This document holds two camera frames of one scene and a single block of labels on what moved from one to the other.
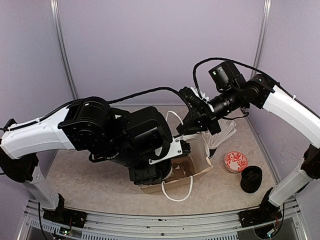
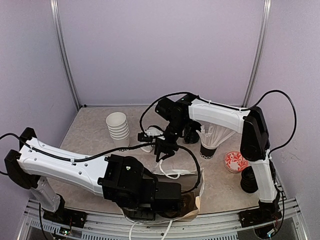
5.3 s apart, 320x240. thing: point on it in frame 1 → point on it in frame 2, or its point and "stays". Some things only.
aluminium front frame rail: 109,226 stays
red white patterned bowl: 234,161 stays
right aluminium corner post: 264,24 stays
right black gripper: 206,117 → 163,146
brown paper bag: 179,187 → 191,182
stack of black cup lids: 251,179 stays
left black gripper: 143,178 → 135,216
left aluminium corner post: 54,4 stays
